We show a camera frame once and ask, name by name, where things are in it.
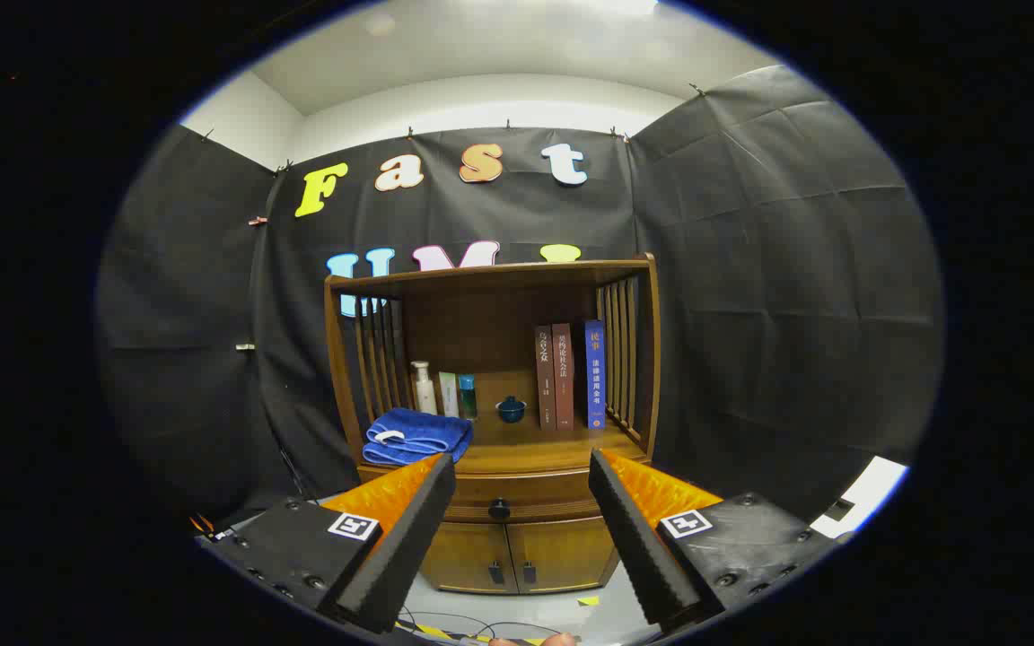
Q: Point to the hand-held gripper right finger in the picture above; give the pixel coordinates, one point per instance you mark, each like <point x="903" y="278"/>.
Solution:
<point x="638" y="547"/>

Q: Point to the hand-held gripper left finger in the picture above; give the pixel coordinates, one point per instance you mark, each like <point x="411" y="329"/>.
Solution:
<point x="409" y="547"/>

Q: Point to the wooden drawer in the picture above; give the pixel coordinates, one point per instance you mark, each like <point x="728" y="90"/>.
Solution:
<point x="535" y="493"/>

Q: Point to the wooden cabinet door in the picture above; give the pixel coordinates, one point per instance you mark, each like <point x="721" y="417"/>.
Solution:
<point x="571" y="552"/>
<point x="463" y="556"/>

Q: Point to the wooden countertop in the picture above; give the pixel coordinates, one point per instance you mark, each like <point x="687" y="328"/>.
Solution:
<point x="535" y="444"/>

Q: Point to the wooden cabinet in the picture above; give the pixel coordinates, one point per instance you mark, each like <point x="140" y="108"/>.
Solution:
<point x="481" y="332"/>

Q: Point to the yellow black striped tape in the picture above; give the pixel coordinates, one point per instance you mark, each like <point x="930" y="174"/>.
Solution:
<point x="432" y="632"/>

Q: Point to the blue folded towel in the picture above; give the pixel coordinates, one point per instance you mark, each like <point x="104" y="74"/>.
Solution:
<point x="418" y="431"/>

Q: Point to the white pump bottle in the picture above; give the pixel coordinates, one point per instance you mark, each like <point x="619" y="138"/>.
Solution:
<point x="424" y="393"/>

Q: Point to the white green tube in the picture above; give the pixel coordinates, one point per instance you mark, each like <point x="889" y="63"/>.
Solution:
<point x="449" y="395"/>

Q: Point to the teal glass bottle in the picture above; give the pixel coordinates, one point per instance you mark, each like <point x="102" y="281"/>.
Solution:
<point x="468" y="399"/>

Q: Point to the dark blue lidded teacup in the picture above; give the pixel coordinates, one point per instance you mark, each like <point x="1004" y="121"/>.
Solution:
<point x="511" y="411"/>

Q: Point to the blue book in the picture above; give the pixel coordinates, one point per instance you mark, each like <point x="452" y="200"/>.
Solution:
<point x="595" y="377"/>

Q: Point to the reddish brown book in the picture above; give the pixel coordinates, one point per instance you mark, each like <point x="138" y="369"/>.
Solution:
<point x="564" y="377"/>

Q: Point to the dark brown book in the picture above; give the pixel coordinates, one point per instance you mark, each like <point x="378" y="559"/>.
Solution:
<point x="545" y="377"/>

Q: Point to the white unit with dark slots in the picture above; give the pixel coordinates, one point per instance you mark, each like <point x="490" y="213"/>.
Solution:
<point x="876" y="480"/>

